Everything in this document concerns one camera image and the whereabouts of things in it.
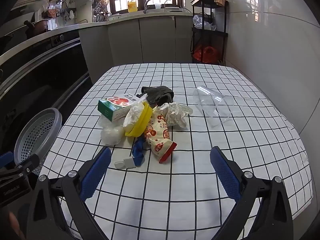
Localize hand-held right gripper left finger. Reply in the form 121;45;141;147
25;146;112;240

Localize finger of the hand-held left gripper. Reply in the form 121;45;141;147
0;154;40;188
0;151;15;168

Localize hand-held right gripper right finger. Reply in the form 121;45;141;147
209;146;294;240

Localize grey perforated plastic basket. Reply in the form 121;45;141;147
14;107;62;175

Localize yellow plastic bowl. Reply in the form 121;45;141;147
124;101;153;137

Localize white paper wrapper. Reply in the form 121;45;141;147
159;102;193;128

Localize small white plastic hook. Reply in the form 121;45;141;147
114;156;137;170

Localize white crumpled plastic bag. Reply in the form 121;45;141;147
100;116;125;145

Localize black checked white tablecloth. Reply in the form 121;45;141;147
39;63;314;240

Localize green white cardboard box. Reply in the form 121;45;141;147
97;93;140;122

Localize orange cream snack packet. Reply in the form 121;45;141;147
144;106;177;164

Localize clear plastic container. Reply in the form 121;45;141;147
192;85;234;127

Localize black built-in oven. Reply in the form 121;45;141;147
0;29;90;160

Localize dark grey cloth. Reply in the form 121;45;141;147
136;86;175;105

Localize red plastic bag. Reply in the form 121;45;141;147
192;44;220;64

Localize copper cooking pot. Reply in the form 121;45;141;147
24;19;49;39

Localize black metal shelf rack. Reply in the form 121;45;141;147
190;0;229;65

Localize grey kitchen cabinet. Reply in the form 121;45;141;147
79;14;194;85

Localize clear plastic bags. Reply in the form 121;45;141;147
192;15;217;31

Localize metal kitchen faucet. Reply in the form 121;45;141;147
144;0;160;13

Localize wall utensil rack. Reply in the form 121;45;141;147
41;0;75;24

